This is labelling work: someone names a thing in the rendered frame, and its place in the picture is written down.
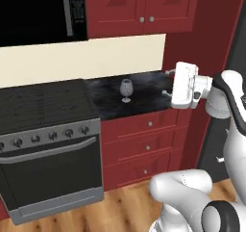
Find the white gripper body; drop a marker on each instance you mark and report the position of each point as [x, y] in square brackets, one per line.
[184, 85]

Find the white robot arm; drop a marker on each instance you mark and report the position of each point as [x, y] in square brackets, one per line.
[192, 194]

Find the clear wine glass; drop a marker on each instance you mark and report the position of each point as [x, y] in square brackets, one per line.
[126, 89]

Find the silver drawer knob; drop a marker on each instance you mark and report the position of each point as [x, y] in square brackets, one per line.
[148, 147]
[145, 171]
[150, 123]

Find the red drawer front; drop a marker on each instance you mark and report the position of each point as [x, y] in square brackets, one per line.
[128, 173]
[128, 150]
[134, 125]

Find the red tall cabinet panel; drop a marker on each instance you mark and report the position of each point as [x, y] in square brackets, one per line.
[205, 30]

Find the silver cupboard knob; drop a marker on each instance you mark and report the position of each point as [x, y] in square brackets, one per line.
[151, 19]
[142, 19]

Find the red cupboard door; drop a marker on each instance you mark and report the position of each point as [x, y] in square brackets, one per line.
[173, 8]
[115, 11]

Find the grey stove knob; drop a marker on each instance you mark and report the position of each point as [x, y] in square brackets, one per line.
[69, 133]
[52, 135]
[17, 142]
[35, 139]
[1, 145]
[84, 130]

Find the black and grey stove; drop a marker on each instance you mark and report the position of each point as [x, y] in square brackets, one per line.
[44, 107]

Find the black oven door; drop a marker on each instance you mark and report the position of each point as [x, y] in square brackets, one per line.
[54, 175]

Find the black microwave oven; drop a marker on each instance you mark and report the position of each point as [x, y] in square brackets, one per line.
[32, 14]

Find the grey stove bottom drawer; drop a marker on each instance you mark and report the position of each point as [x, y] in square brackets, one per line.
[64, 205]

